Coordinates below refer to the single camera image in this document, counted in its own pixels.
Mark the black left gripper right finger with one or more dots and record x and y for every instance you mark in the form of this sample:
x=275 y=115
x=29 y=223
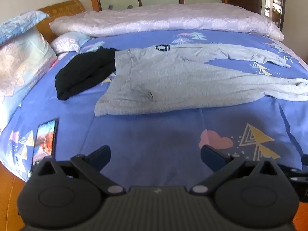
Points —
x=223 y=167

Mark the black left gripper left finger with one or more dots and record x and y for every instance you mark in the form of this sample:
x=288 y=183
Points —
x=89 y=167

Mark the grey sweatpants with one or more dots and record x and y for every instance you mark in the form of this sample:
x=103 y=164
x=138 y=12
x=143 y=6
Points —
x=164 y=78

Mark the smartphone with lit screen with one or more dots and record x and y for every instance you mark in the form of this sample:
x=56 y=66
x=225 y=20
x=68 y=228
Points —
x=44 y=145

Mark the blue patterned bed sheet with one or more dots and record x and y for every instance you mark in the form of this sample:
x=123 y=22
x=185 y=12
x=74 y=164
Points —
x=157 y=149

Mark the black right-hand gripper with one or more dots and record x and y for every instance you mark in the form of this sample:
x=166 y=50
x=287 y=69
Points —
x=298 y=180

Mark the black folded garment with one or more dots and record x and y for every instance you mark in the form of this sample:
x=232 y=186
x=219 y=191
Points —
x=84 y=71

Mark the large pastel pillow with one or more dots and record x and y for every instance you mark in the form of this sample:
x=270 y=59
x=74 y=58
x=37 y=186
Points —
x=24 y=61

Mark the small pale pillow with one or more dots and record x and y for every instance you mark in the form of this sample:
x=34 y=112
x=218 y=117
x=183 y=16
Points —
x=69 y=42

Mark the pale pink quilt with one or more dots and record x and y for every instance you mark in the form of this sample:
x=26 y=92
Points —
x=201 y=16

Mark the blue floral upper pillow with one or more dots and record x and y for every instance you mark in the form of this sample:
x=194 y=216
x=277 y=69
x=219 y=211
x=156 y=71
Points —
x=20 y=24

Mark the wooden headboard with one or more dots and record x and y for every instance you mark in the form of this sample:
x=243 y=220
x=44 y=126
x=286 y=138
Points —
x=67 y=8

